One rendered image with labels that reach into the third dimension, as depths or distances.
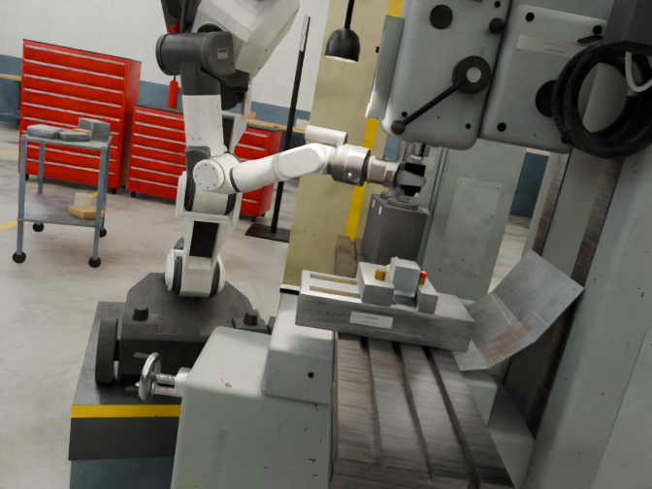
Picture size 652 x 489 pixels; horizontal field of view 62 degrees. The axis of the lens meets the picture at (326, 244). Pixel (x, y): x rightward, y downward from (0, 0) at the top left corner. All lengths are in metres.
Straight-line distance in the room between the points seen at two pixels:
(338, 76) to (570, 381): 2.11
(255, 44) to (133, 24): 9.57
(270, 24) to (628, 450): 1.25
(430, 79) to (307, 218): 1.96
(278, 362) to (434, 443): 0.47
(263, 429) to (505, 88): 0.87
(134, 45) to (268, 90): 2.53
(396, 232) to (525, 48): 0.61
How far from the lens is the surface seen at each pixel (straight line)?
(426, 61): 1.13
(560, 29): 1.18
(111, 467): 2.01
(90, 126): 4.27
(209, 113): 1.33
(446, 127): 1.13
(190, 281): 1.92
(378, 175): 1.20
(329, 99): 2.93
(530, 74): 1.15
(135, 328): 1.76
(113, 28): 11.07
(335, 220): 2.99
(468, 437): 0.85
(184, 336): 1.76
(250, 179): 1.31
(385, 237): 1.50
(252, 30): 1.39
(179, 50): 1.35
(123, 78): 6.22
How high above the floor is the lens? 1.35
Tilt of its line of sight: 14 degrees down
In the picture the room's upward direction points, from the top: 11 degrees clockwise
